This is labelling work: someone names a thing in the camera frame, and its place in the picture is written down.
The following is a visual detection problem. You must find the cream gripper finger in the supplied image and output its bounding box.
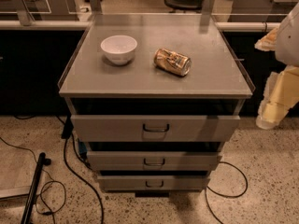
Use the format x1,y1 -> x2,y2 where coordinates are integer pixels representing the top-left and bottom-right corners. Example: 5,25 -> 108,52
256,65 -> 299,130
254,28 -> 278,51

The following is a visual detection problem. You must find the grey top drawer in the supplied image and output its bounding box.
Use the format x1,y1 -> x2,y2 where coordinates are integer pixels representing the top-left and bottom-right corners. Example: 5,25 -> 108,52
71,115 -> 240,142

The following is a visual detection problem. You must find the grey drawer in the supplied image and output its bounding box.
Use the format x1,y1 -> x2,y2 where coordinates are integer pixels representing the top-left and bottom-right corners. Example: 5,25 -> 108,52
71,115 -> 240,142
97,175 -> 209,192
87,151 -> 221,171

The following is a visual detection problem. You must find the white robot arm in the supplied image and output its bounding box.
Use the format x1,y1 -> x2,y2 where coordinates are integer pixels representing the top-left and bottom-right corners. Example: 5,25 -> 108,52
254,4 -> 299,130

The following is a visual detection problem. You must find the grey drawer cabinet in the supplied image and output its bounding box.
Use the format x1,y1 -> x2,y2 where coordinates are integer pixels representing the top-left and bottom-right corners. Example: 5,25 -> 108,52
57,13 -> 256,198

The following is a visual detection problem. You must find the grey middle drawer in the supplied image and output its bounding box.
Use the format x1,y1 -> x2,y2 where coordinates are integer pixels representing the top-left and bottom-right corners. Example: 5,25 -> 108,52
87,151 -> 221,171

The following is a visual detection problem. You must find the grey bottom drawer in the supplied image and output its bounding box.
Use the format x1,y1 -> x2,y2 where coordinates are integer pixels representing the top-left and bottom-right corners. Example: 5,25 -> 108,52
97,175 -> 209,192

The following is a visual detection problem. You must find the crushed gold soda can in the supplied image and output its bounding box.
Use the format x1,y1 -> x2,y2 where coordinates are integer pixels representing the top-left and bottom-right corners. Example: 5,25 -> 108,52
153,49 -> 192,77

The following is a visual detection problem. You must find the white ceramic bowl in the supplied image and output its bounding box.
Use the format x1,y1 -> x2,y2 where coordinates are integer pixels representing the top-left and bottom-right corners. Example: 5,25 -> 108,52
100,35 -> 137,65

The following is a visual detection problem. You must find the black metal stand leg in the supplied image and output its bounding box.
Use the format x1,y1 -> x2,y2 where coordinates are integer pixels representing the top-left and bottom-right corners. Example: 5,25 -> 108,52
21,152 -> 46,224

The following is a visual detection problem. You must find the black floor cable right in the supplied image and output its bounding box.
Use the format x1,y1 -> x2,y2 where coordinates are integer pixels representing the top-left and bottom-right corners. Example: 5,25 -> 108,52
204,161 -> 249,224

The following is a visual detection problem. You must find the black floor cable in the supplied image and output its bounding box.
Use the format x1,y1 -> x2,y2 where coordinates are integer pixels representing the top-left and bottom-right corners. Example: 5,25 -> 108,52
204,161 -> 249,224
55,115 -> 105,224

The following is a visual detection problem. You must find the black floor cable left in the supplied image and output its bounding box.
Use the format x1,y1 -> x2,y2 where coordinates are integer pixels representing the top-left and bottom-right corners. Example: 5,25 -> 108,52
55,115 -> 105,224

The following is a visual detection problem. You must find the white horizontal rail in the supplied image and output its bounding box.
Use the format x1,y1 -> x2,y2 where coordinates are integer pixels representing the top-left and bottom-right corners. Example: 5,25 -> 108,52
0,21 -> 280,32

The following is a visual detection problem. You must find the thin black looped cable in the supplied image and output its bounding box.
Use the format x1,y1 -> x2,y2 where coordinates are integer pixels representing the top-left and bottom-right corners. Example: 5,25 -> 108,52
0,136 -> 67,224

